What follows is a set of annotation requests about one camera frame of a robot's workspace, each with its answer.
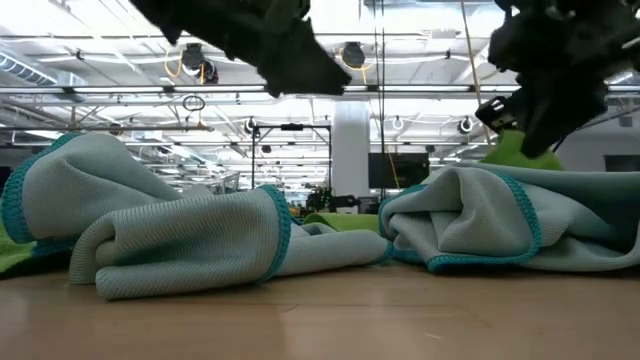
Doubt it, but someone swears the black cable loop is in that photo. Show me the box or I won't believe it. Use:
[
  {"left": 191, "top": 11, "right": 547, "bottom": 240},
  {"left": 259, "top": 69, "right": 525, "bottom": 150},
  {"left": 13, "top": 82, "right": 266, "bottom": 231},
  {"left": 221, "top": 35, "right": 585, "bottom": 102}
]
[{"left": 181, "top": 93, "right": 207, "bottom": 113}]

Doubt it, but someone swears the yellow hanging strap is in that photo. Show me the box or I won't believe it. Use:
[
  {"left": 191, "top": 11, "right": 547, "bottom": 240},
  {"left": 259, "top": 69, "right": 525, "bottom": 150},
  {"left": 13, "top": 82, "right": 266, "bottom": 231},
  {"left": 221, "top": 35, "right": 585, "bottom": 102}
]
[{"left": 459, "top": 0, "right": 486, "bottom": 104}]

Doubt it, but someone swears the ceiling cable reel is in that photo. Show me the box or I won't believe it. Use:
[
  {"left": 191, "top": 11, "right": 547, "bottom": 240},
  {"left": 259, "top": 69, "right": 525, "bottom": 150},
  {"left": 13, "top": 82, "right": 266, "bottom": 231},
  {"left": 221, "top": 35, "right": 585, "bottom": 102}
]
[
  {"left": 341, "top": 41, "right": 367, "bottom": 70},
  {"left": 179, "top": 42, "right": 220, "bottom": 85}
]

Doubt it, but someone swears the black wall monitor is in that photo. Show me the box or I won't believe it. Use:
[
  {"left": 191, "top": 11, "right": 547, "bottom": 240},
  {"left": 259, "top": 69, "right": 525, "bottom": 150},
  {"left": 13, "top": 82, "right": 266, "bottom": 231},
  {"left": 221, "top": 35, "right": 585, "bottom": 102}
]
[{"left": 368, "top": 152, "right": 431, "bottom": 190}]

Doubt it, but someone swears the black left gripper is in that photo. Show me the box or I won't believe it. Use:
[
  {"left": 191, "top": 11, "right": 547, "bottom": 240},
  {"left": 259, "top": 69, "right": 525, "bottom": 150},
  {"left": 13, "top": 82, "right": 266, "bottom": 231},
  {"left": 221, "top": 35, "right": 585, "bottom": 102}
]
[{"left": 129, "top": 0, "right": 353, "bottom": 99}]

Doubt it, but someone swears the dark wall window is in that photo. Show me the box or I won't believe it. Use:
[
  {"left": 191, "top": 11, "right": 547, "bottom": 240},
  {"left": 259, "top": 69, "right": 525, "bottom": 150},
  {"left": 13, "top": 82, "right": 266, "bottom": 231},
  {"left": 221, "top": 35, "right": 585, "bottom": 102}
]
[{"left": 603, "top": 154, "right": 640, "bottom": 174}]

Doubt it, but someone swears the thin yellow hanging cord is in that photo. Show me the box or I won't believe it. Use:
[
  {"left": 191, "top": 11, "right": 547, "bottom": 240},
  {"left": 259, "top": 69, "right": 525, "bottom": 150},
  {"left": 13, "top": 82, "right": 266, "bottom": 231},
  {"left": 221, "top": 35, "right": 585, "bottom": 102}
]
[{"left": 387, "top": 149, "right": 401, "bottom": 190}]

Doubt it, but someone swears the thin black hanging cable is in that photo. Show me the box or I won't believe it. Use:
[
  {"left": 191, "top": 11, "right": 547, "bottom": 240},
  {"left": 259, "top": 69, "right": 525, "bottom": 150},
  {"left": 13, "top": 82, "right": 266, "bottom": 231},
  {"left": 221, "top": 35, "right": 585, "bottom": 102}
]
[
  {"left": 371, "top": 0, "right": 378, "bottom": 104},
  {"left": 380, "top": 0, "right": 387, "bottom": 201}
]

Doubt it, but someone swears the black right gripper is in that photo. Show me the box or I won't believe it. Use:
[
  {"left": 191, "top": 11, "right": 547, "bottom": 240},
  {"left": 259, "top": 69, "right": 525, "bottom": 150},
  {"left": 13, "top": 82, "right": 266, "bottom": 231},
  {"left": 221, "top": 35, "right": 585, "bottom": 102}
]
[{"left": 474, "top": 0, "right": 640, "bottom": 159}]

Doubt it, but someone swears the light blue microfiber towel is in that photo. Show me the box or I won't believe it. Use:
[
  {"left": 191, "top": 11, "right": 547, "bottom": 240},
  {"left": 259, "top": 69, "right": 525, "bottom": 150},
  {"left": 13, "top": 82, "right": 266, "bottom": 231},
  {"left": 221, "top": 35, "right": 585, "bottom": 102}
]
[
  {"left": 378, "top": 160, "right": 640, "bottom": 274},
  {"left": 0, "top": 132, "right": 396, "bottom": 301}
]

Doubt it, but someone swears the green microfiber towel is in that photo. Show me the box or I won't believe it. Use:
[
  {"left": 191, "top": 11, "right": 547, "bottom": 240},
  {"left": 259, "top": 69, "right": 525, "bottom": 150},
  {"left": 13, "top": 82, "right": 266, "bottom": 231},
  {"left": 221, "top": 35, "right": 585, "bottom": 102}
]
[
  {"left": 302, "top": 128, "right": 565, "bottom": 235},
  {"left": 0, "top": 219, "right": 74, "bottom": 279}
]

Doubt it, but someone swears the silver air duct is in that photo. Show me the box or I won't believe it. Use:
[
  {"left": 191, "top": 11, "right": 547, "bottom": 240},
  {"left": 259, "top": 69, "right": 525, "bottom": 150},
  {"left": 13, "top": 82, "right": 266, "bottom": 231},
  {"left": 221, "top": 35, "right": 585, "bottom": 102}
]
[{"left": 0, "top": 52, "right": 59, "bottom": 87}]

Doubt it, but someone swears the white building pillar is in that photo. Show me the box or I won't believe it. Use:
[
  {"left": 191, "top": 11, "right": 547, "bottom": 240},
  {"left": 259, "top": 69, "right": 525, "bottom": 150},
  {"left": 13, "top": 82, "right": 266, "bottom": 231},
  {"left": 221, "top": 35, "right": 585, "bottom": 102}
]
[{"left": 332, "top": 101, "right": 372, "bottom": 214}]

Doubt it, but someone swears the black robot workstation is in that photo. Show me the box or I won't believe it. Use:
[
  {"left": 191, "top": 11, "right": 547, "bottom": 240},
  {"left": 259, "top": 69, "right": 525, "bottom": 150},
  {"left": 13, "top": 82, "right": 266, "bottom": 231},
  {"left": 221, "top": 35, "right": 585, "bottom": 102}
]
[{"left": 304, "top": 185, "right": 362, "bottom": 215}]

